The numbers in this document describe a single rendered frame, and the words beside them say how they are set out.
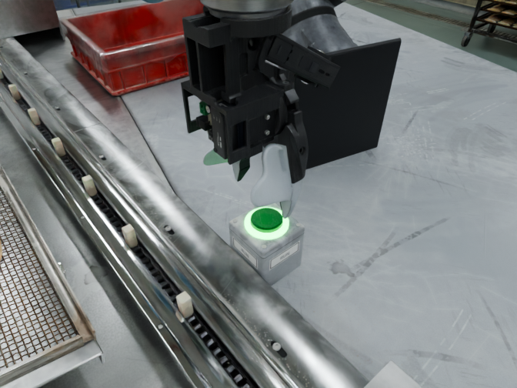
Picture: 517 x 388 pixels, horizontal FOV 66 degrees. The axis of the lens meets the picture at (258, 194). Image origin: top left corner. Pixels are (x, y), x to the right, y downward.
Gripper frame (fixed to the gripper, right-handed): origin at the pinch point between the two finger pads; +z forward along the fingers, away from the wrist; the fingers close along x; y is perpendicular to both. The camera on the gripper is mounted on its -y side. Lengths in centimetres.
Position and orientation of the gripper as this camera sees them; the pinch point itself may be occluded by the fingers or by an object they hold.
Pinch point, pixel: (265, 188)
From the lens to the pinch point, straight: 45.8
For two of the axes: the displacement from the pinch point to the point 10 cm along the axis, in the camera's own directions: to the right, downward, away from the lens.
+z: 0.0, 7.6, 6.5
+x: 6.3, 5.0, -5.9
